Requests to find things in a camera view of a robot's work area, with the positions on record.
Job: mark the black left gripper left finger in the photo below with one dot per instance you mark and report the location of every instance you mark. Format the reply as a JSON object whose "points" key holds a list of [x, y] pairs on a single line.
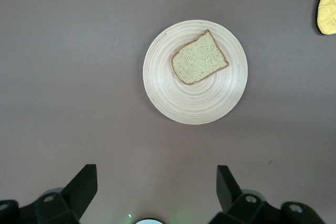
{"points": [[60, 205]]}

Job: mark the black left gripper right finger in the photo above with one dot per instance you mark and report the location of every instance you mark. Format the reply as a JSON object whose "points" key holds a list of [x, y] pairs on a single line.
{"points": [[244, 208]]}

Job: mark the round light wooden plate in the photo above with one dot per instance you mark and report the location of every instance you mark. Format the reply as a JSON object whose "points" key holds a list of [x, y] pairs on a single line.
{"points": [[197, 103]]}

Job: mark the slice of toast bread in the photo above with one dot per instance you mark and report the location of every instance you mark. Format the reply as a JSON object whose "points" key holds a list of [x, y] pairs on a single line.
{"points": [[199, 57]]}

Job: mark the yellow quilted oven mitt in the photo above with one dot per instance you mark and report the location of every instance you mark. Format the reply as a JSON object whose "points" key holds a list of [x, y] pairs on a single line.
{"points": [[328, 11]]}

